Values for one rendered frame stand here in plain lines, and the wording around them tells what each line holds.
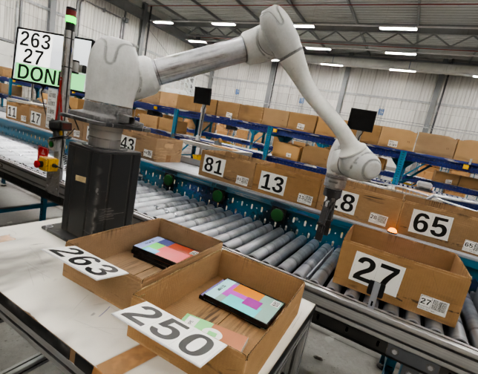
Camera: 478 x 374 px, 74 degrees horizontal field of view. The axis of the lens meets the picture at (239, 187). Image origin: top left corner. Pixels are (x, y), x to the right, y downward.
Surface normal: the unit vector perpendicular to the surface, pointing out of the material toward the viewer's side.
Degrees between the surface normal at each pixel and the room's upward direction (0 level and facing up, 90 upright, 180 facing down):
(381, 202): 90
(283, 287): 89
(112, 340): 0
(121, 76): 88
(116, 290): 91
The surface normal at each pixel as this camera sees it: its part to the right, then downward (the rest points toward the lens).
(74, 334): 0.19, -0.96
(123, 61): 0.70, 0.08
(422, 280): -0.44, 0.09
